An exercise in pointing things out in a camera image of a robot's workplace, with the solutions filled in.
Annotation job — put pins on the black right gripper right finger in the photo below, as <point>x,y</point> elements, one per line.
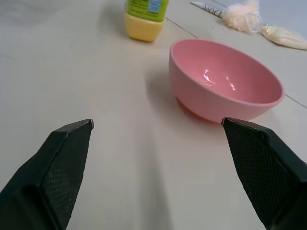
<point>266,167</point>

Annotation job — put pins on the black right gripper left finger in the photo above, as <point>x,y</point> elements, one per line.
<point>55,172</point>

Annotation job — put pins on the pink plastic bowl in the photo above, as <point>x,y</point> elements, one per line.
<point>216,79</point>

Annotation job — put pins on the yellow-capped green bottle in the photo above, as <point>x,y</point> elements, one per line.
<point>144,22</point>

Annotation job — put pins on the cream filled plastic pouch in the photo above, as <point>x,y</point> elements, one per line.
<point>283,37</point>

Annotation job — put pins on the peach mesh bath sponge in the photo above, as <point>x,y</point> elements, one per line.
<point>241,15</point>

